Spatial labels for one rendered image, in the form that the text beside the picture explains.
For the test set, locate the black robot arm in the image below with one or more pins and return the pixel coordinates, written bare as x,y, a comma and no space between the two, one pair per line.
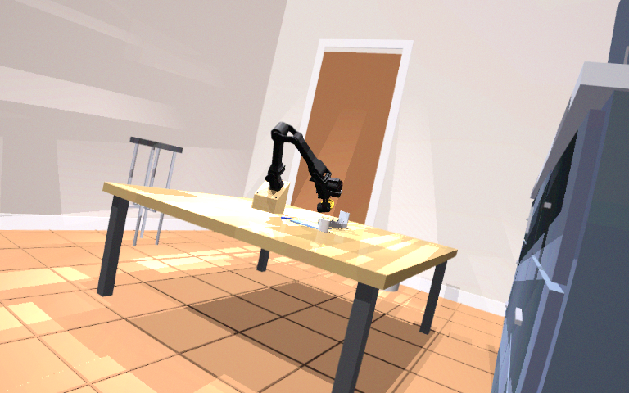
316,167

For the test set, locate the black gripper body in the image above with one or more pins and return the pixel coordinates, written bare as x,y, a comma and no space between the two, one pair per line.
323,206

